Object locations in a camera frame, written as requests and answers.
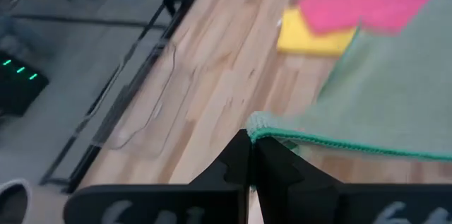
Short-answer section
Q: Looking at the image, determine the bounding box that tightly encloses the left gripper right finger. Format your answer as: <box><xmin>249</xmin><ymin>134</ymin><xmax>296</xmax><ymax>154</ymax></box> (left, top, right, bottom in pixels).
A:
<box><xmin>252</xmin><ymin>136</ymin><xmax>343</xmax><ymax>224</ymax></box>

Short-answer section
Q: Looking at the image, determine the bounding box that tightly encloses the pink microfiber towel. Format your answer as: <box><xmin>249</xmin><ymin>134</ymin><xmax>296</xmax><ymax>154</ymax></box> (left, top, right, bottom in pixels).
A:
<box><xmin>297</xmin><ymin>0</ymin><xmax>444</xmax><ymax>37</ymax></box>

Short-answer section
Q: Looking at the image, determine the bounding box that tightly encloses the black mesh computer case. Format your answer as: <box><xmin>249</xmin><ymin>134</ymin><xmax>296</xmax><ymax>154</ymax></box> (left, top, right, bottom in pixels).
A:
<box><xmin>0</xmin><ymin>49</ymin><xmax>50</xmax><ymax>117</ymax></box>

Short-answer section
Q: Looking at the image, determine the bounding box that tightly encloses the sage green microfiber towel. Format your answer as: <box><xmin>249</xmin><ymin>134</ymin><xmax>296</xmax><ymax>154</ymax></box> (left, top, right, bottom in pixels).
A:
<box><xmin>246</xmin><ymin>0</ymin><xmax>452</xmax><ymax>163</ymax></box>

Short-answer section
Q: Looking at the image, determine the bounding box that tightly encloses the black aluminium table frame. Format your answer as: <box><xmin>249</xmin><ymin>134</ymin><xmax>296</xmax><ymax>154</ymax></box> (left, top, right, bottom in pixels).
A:
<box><xmin>38</xmin><ymin>0</ymin><xmax>311</xmax><ymax>194</ymax></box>

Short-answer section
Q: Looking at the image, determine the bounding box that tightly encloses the yellow microfiber towel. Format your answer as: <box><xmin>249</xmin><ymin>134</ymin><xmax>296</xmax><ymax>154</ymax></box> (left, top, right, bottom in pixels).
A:
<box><xmin>276</xmin><ymin>6</ymin><xmax>358</xmax><ymax>58</ymax></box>

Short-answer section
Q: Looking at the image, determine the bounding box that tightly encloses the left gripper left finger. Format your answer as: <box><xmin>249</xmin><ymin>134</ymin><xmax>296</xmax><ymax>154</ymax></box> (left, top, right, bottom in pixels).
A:
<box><xmin>190</xmin><ymin>129</ymin><xmax>253</xmax><ymax>191</ymax></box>

